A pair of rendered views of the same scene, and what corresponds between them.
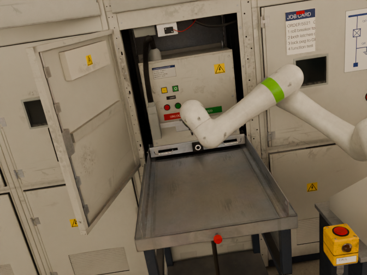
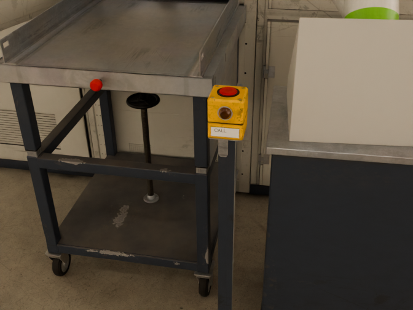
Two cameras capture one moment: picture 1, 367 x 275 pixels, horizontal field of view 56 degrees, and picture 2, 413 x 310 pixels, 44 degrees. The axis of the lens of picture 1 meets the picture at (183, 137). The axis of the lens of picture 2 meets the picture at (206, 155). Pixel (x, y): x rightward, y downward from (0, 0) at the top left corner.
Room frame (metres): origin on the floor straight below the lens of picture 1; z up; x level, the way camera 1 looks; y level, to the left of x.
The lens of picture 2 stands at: (-0.13, -0.60, 1.38)
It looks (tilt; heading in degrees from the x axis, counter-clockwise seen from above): 32 degrees down; 11
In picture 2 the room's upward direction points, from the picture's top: 1 degrees counter-clockwise
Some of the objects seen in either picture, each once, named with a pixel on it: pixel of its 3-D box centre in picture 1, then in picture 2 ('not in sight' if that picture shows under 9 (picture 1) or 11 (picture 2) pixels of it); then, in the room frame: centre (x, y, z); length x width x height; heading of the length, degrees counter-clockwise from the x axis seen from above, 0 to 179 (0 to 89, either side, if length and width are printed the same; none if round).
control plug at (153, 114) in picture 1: (154, 121); not in sight; (1.73, 0.14, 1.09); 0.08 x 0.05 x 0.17; 0
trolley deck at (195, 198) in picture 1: (206, 189); (137, 38); (1.42, -0.07, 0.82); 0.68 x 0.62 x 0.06; 0
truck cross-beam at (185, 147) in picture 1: (197, 144); not in sight; (1.82, -0.07, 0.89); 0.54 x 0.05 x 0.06; 90
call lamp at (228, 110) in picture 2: (347, 249); (224, 114); (0.85, -0.45, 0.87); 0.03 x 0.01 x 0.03; 90
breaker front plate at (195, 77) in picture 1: (191, 102); not in sight; (1.80, -0.07, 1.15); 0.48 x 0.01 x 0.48; 90
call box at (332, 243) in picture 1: (340, 244); (227, 112); (0.89, -0.45, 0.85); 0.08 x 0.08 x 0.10; 0
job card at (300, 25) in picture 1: (300, 32); not in sight; (1.74, -0.65, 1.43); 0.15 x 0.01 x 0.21; 90
